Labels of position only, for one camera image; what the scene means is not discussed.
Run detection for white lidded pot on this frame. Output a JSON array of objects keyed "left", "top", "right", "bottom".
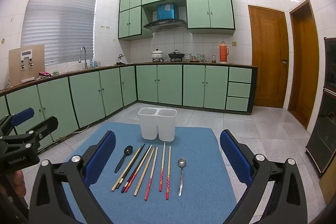
[{"left": 151, "top": 49, "right": 165, "bottom": 62}]

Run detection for metal spoon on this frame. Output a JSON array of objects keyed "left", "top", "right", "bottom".
[{"left": 177, "top": 157, "right": 187, "bottom": 197}]

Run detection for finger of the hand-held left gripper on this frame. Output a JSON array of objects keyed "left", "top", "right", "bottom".
[
  {"left": 0, "top": 107, "right": 35, "bottom": 136},
  {"left": 25, "top": 116, "right": 59, "bottom": 151}
]

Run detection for beige water purifier panel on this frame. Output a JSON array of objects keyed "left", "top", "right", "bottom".
[{"left": 8, "top": 45, "right": 46, "bottom": 85}]

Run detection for wooden door with handle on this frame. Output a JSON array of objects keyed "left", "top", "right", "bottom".
[{"left": 248, "top": 5, "right": 289, "bottom": 109}]

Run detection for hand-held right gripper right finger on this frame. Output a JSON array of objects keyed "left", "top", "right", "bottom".
[{"left": 219, "top": 130, "right": 308, "bottom": 224}]

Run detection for red-handled wooden chopstick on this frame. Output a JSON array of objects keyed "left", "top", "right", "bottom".
[
  {"left": 124, "top": 145, "right": 153, "bottom": 193},
  {"left": 144, "top": 148, "right": 159, "bottom": 201},
  {"left": 159, "top": 142, "right": 166, "bottom": 192},
  {"left": 166, "top": 146, "right": 172, "bottom": 200}
]

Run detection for person's left hand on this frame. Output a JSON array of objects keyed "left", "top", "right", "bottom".
[{"left": 0, "top": 170, "right": 27, "bottom": 198}]

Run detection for dark glass-front cabinet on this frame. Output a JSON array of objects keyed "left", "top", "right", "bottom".
[{"left": 306, "top": 37, "right": 336, "bottom": 178}]

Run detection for range hood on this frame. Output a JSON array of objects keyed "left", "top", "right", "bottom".
[{"left": 143, "top": 3, "right": 188, "bottom": 32}]

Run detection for white two-compartment utensil holder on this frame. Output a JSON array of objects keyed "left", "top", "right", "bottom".
[{"left": 138, "top": 107, "right": 177, "bottom": 142}]

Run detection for plain bamboo chopstick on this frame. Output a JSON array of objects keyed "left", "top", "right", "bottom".
[{"left": 134, "top": 147, "right": 156, "bottom": 197}]

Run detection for blue table mat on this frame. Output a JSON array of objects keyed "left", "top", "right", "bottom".
[{"left": 62, "top": 122, "right": 238, "bottom": 224}]

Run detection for orange thermos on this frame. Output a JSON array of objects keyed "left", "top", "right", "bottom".
[{"left": 219, "top": 42, "right": 230, "bottom": 64}]

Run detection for green base cabinets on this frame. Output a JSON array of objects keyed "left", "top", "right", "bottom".
[{"left": 0, "top": 63, "right": 259, "bottom": 152}]

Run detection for black wok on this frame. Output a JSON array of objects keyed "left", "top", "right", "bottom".
[{"left": 168, "top": 50, "right": 185, "bottom": 62}]

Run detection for green wall cabinets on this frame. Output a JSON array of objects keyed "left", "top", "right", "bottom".
[{"left": 118, "top": 0, "right": 236, "bottom": 41}]

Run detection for black plastic spoon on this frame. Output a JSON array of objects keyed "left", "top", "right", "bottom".
[{"left": 114, "top": 145, "right": 134, "bottom": 174}]

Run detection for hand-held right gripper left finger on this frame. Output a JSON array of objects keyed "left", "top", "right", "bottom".
[{"left": 28, "top": 130, "right": 116, "bottom": 224}]

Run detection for white window blinds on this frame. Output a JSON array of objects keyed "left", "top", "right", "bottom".
[{"left": 20, "top": 0, "right": 98, "bottom": 65}]

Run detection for black chopstick with gold band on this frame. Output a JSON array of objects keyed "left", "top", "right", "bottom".
[{"left": 121, "top": 144, "right": 146, "bottom": 193}]

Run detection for metal kitchen faucet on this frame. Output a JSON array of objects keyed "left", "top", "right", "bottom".
[{"left": 79, "top": 46, "right": 89, "bottom": 69}]

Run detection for brown chopstick with dark band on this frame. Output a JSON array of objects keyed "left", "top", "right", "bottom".
[{"left": 111, "top": 146, "right": 142, "bottom": 191}]

